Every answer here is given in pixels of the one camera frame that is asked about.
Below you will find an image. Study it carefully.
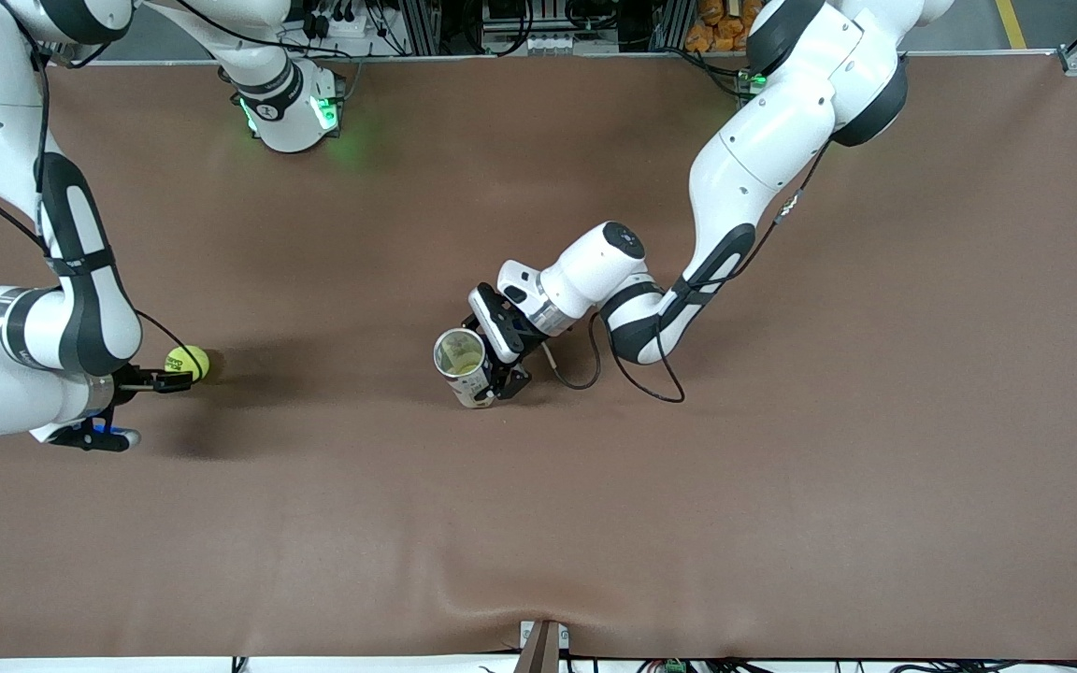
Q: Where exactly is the white blue tennis ball can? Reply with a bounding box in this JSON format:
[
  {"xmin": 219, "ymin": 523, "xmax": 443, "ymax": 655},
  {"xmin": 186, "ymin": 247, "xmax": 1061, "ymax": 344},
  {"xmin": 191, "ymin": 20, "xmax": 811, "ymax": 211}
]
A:
[{"xmin": 433, "ymin": 327, "xmax": 499, "ymax": 409}]

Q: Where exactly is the brown table cover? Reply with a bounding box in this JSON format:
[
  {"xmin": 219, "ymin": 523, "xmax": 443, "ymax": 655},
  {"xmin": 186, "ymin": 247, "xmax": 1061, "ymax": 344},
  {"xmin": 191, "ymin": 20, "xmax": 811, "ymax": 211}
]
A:
[{"xmin": 0, "ymin": 54, "xmax": 1077, "ymax": 660}]

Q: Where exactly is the white power strip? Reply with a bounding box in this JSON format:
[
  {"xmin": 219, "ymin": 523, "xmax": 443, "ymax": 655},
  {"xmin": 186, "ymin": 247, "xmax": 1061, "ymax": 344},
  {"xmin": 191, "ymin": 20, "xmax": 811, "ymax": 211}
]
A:
[{"xmin": 291, "ymin": 5, "xmax": 381, "ymax": 38}]

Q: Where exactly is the orange objects pile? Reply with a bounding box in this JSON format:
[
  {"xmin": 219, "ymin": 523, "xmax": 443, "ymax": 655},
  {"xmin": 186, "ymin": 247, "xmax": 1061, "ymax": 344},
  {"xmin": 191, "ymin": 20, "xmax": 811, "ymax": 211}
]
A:
[{"xmin": 685, "ymin": 0, "xmax": 759, "ymax": 53}]

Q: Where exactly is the black left camera cable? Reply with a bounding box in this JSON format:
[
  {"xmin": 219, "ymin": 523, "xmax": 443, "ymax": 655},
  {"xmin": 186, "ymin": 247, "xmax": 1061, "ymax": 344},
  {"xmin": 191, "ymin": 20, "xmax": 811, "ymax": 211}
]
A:
[{"xmin": 546, "ymin": 313, "xmax": 687, "ymax": 404}]

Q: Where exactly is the brown table edge bracket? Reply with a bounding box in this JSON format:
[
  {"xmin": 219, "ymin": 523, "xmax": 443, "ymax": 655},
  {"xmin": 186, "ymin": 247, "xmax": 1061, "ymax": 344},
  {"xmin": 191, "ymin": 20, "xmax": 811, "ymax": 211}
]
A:
[{"xmin": 518, "ymin": 619, "xmax": 569, "ymax": 673}]

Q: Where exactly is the aluminium frame post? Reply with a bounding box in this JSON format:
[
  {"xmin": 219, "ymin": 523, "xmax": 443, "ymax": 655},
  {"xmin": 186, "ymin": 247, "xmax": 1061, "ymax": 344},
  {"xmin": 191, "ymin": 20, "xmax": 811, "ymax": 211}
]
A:
[
  {"xmin": 651, "ymin": 0, "xmax": 691, "ymax": 52},
  {"xmin": 398, "ymin": 0, "xmax": 442, "ymax": 55}
]

